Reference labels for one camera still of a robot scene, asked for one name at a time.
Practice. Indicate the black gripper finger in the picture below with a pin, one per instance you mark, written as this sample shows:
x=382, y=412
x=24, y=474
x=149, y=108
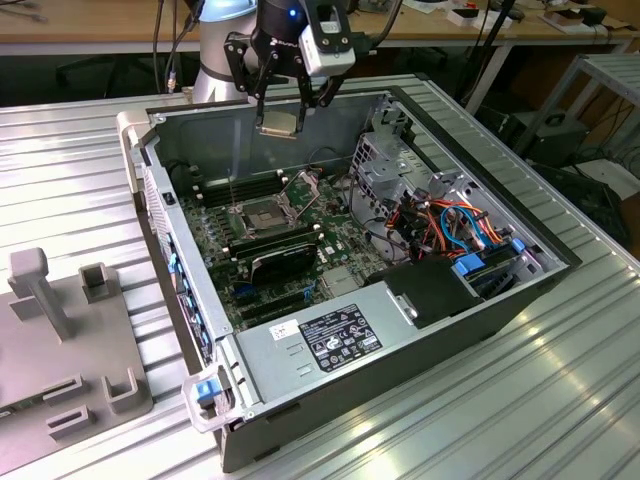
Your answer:
x=325, y=90
x=237, y=55

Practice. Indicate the silver CPU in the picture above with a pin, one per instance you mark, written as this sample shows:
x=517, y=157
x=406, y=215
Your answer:
x=279, y=124

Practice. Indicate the metal locking lever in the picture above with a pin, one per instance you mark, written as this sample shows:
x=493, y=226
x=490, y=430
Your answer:
x=233, y=192

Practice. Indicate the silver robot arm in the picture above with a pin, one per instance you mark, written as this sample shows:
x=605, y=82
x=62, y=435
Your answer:
x=215, y=60

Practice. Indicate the CPU socket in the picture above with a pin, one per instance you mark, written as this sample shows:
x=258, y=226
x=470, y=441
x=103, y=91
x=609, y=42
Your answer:
x=262, y=217

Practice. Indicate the black expansion slot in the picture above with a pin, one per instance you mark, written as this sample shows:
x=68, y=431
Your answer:
x=272, y=300
x=275, y=312

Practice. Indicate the silver drive cage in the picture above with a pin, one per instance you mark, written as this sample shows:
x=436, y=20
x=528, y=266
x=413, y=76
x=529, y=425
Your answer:
x=385, y=170

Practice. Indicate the wooden desk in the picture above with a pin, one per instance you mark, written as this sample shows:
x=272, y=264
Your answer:
x=100, y=22

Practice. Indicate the green motherboard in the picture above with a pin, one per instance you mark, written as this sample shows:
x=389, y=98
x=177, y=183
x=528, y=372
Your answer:
x=345, y=235

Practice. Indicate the small white box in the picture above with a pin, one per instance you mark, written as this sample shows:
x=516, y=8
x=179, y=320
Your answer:
x=465, y=17

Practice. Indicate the green RAM stick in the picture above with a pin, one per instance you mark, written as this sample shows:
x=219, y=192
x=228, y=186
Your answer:
x=275, y=248

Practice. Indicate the black graphics card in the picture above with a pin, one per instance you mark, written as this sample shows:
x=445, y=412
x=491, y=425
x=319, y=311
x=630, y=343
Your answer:
x=282, y=265

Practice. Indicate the silver chipset heatsink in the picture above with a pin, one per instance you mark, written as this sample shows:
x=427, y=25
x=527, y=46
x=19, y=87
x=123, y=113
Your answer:
x=340, y=281

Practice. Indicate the blue disk carrier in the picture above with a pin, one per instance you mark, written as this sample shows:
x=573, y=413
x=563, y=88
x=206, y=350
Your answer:
x=470, y=264

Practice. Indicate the black plastic shroud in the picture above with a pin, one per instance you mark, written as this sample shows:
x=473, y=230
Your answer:
x=430, y=292

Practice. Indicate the black equipment box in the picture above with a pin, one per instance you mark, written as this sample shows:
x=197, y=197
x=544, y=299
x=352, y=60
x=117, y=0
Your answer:
x=557, y=142

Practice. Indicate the brown cardboard box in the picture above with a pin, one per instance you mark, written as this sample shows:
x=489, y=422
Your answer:
x=565, y=20

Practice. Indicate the silver power supply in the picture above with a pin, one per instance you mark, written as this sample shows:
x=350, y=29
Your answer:
x=280, y=365

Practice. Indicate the small black adapter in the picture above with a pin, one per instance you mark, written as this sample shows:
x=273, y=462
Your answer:
x=596, y=16

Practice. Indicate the metal slat shelf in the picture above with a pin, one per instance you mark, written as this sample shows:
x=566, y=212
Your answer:
x=610, y=65

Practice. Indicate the open PC case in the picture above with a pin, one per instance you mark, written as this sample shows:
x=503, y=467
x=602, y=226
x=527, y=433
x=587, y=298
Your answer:
x=400, y=390

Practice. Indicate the blue plastic latch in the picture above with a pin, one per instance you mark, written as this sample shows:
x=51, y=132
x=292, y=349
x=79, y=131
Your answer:
x=207, y=392

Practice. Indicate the grey parts rack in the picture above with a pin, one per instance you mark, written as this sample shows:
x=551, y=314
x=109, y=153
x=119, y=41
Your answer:
x=40, y=360

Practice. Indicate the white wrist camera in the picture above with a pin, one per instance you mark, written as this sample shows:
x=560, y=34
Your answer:
x=330, y=55

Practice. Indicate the black camera bracket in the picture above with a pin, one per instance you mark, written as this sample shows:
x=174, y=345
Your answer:
x=357, y=42

